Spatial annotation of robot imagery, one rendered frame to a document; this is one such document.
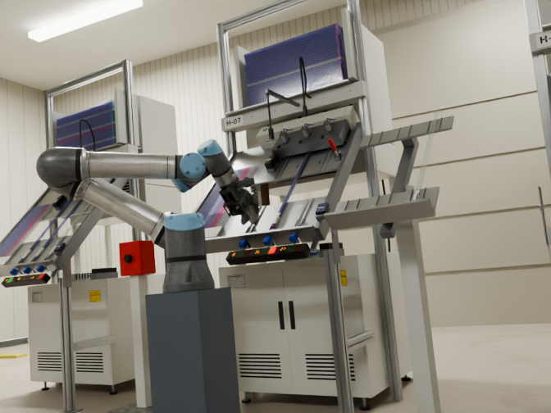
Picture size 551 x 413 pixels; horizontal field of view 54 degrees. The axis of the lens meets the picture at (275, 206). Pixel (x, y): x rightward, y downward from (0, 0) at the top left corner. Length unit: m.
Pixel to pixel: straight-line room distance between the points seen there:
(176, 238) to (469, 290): 3.42
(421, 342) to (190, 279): 0.78
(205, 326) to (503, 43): 3.91
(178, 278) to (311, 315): 0.88
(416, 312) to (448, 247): 2.86
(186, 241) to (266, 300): 0.91
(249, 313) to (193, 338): 0.96
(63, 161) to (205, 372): 0.70
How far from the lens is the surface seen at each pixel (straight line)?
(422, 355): 1.86
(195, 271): 1.55
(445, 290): 4.69
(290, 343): 2.36
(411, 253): 1.83
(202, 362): 1.51
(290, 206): 2.11
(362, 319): 2.20
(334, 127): 2.39
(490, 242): 4.65
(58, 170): 1.64
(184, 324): 1.52
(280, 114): 2.61
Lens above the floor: 0.59
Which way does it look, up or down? 7 degrees up
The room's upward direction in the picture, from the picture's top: 5 degrees counter-clockwise
